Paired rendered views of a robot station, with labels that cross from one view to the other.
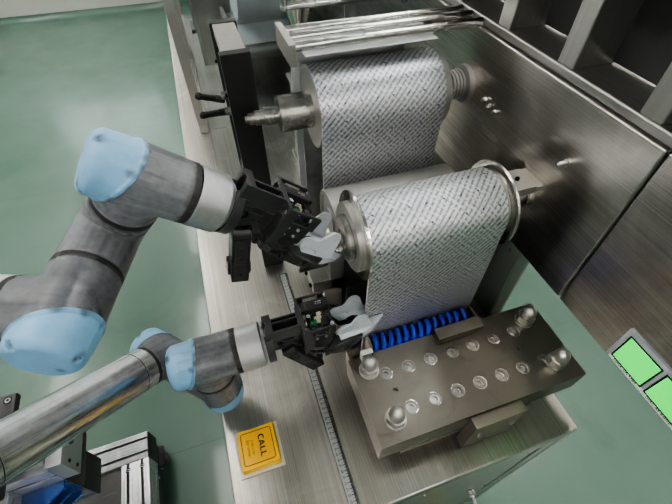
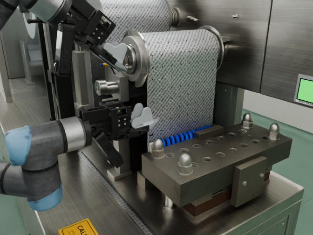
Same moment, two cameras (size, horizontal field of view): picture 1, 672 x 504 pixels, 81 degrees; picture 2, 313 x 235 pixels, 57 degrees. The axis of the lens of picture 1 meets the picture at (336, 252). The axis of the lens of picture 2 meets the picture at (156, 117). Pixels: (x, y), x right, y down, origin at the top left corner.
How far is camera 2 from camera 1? 46 cm
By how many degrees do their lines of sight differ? 30
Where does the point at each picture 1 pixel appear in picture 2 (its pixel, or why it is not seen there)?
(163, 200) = not seen: outside the picture
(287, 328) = (98, 109)
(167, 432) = not seen: outside the picture
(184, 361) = (22, 132)
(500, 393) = (247, 152)
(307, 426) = (117, 221)
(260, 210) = (79, 15)
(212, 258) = not seen: hidden behind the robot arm
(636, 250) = (282, 32)
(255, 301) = (60, 166)
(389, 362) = (170, 150)
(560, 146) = (231, 12)
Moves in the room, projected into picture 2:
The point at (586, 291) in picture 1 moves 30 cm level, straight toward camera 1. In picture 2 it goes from (270, 75) to (235, 106)
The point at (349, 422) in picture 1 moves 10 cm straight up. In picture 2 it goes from (150, 212) to (150, 178)
